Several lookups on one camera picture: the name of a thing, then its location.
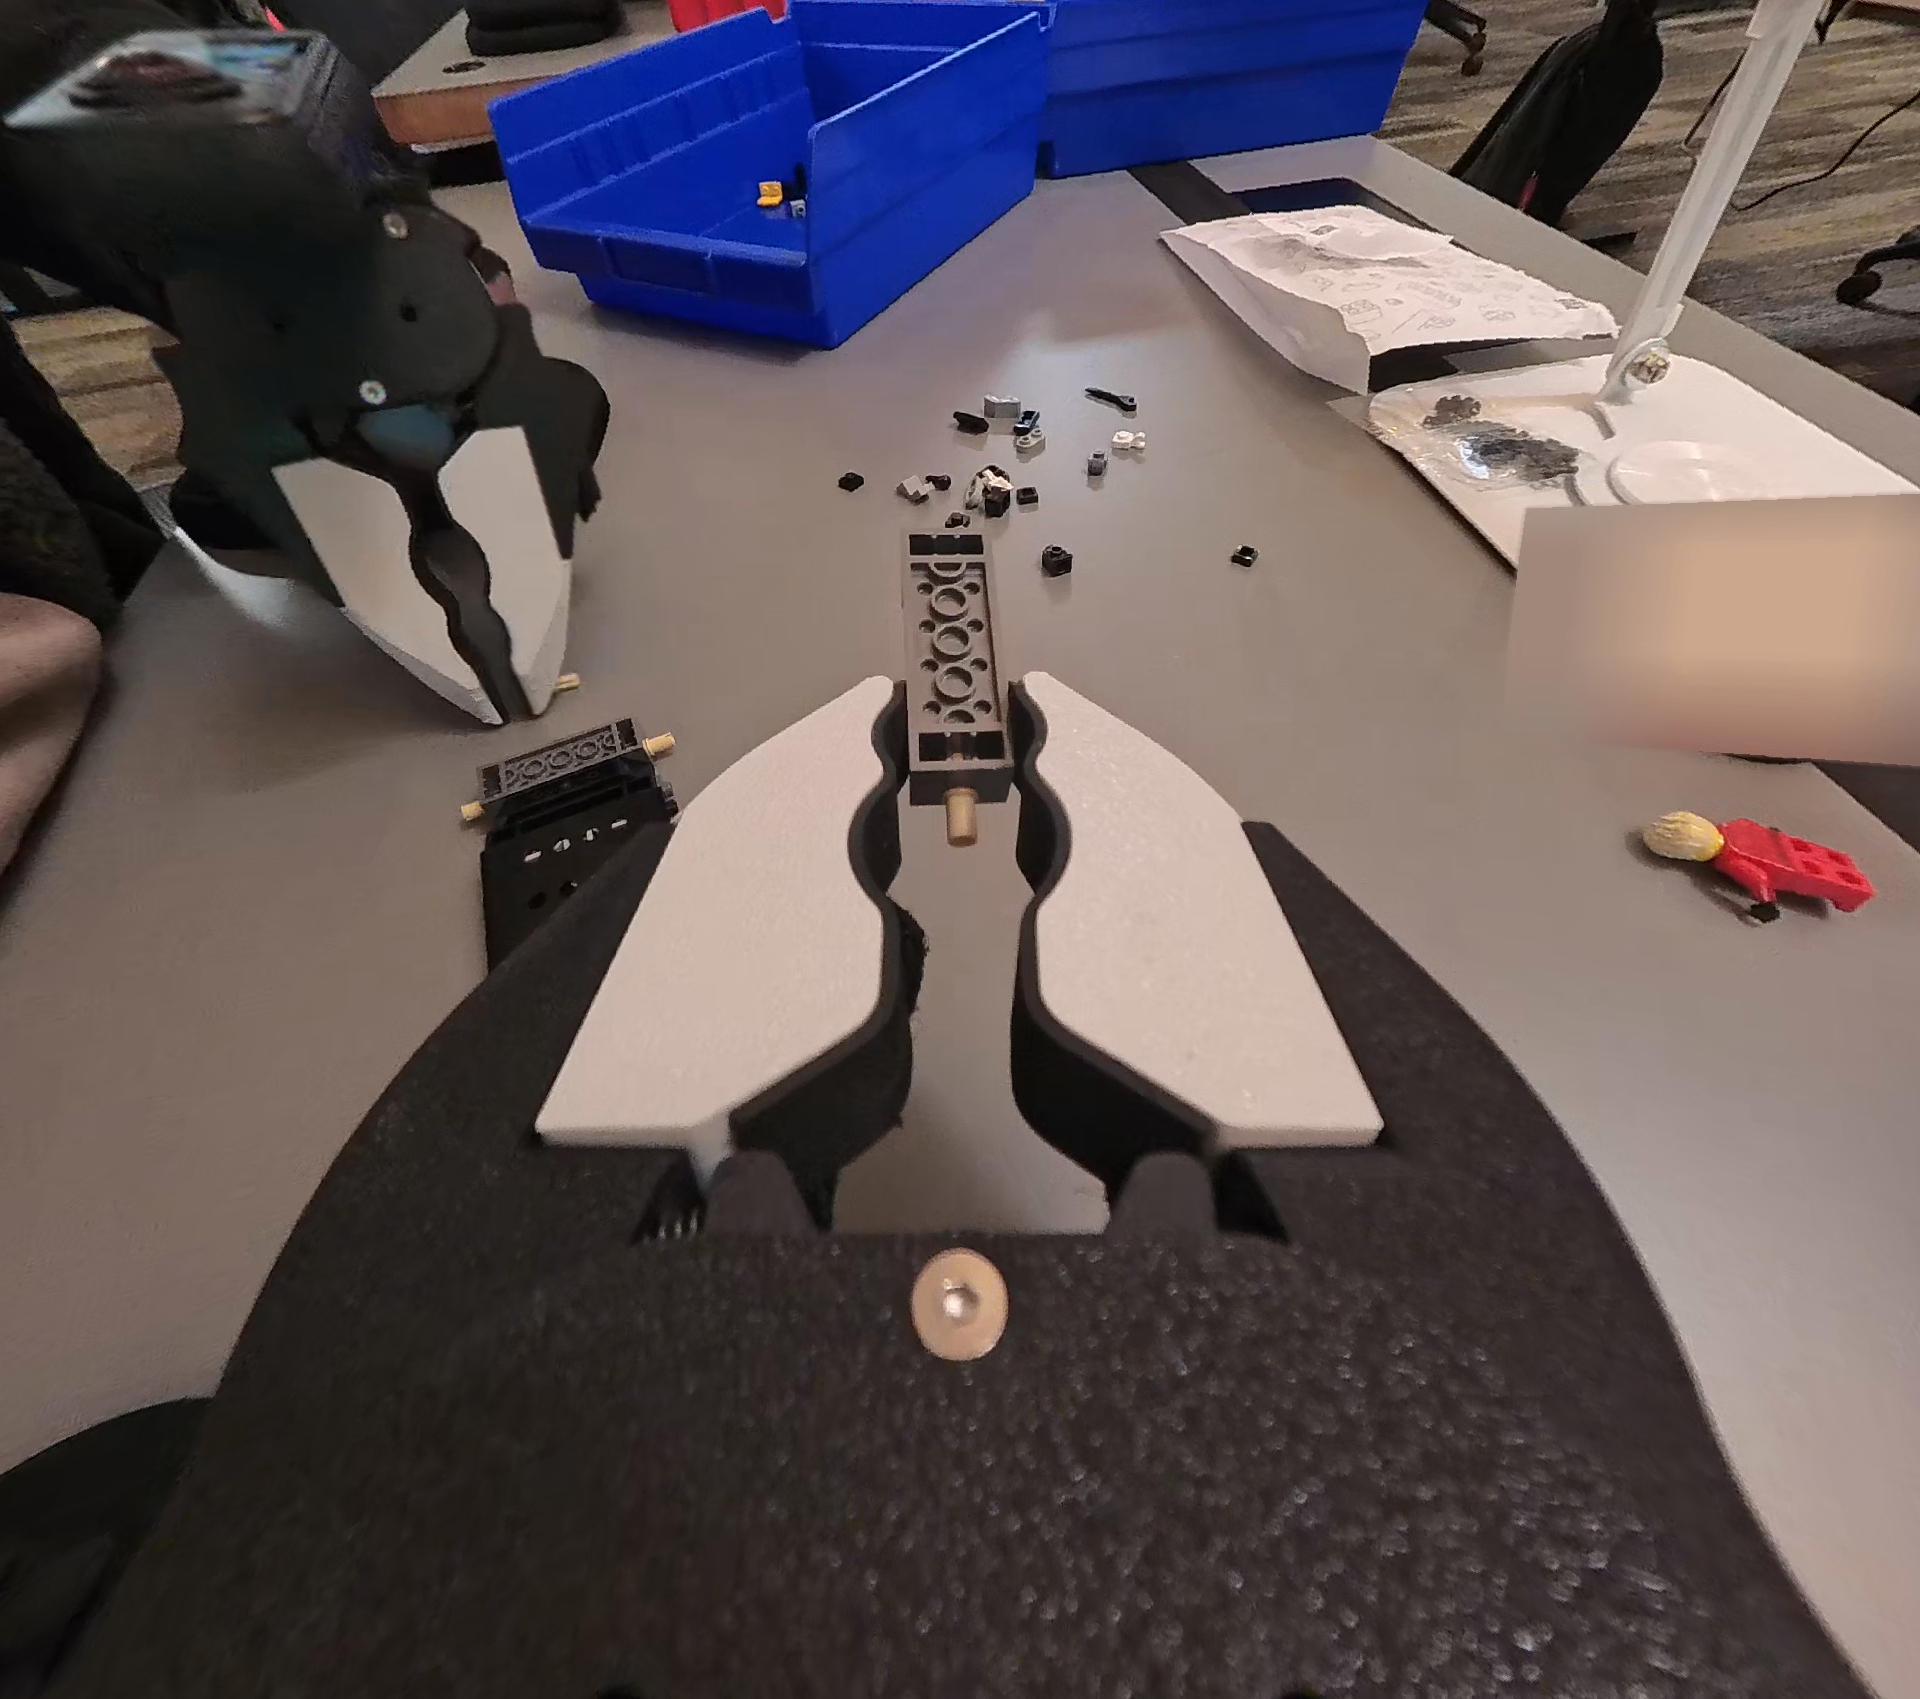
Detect blue storage bin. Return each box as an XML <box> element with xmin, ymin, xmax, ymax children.
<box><xmin>485</xmin><ymin>0</ymin><xmax>1047</xmax><ymax>351</ymax></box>

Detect scattered small toy bricks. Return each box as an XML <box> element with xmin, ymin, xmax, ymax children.
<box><xmin>832</xmin><ymin>383</ymin><xmax>1261</xmax><ymax>579</ymax></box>

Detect dark grey toy axle brick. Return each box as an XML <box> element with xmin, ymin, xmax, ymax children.
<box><xmin>899</xmin><ymin>529</ymin><xmax>1011</xmax><ymax>807</ymax></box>

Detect grey desk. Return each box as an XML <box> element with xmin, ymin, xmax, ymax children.
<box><xmin>0</xmin><ymin>131</ymin><xmax>1920</xmax><ymax>1699</ymax></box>

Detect clear bag of black gears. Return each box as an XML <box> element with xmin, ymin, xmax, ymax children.
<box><xmin>1367</xmin><ymin>383</ymin><xmax>1600</xmax><ymax>493</ymax></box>

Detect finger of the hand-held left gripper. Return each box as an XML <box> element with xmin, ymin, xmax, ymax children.
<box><xmin>276</xmin><ymin>457</ymin><xmax>515</xmax><ymax>729</ymax></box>
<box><xmin>432</xmin><ymin>423</ymin><xmax>580</xmax><ymax>721</ymax></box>

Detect person's beige shirt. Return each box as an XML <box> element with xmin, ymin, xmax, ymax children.
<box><xmin>0</xmin><ymin>595</ymin><xmax>110</xmax><ymax>897</ymax></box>

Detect white printed paper bag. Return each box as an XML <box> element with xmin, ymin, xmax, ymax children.
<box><xmin>1158</xmin><ymin>205</ymin><xmax>1621</xmax><ymax>393</ymax></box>

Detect red toy minifigure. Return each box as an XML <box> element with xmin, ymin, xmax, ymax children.
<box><xmin>1642</xmin><ymin>805</ymin><xmax>1879</xmax><ymax>931</ymax></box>

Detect dark toy brick assembly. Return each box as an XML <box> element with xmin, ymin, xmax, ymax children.
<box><xmin>455</xmin><ymin>715</ymin><xmax>683</xmax><ymax>973</ymax></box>

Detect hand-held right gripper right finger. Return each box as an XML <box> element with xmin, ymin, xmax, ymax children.
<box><xmin>1008</xmin><ymin>673</ymin><xmax>1382</xmax><ymax>1187</ymax></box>

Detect black zip case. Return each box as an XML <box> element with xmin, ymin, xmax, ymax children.
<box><xmin>461</xmin><ymin>0</ymin><xmax>628</xmax><ymax>57</ymax></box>

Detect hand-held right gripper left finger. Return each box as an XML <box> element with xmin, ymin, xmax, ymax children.
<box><xmin>535</xmin><ymin>675</ymin><xmax>922</xmax><ymax>1187</ymax></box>

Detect black backpack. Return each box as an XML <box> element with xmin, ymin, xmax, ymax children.
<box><xmin>1446</xmin><ymin>3</ymin><xmax>1670</xmax><ymax>231</ymax></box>

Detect white book stand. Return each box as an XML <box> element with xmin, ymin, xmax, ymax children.
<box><xmin>1325</xmin><ymin>0</ymin><xmax>1920</xmax><ymax>567</ymax></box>

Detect wooden-edged side table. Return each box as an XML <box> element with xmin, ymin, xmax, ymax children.
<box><xmin>366</xmin><ymin>3</ymin><xmax>677</xmax><ymax>153</ymax></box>

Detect person's black fleece jacket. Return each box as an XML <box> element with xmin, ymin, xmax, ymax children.
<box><xmin>0</xmin><ymin>319</ymin><xmax>168</xmax><ymax>635</ymax></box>

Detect blue plastic bin, far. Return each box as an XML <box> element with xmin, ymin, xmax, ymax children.
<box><xmin>966</xmin><ymin>0</ymin><xmax>1469</xmax><ymax>181</ymax></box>

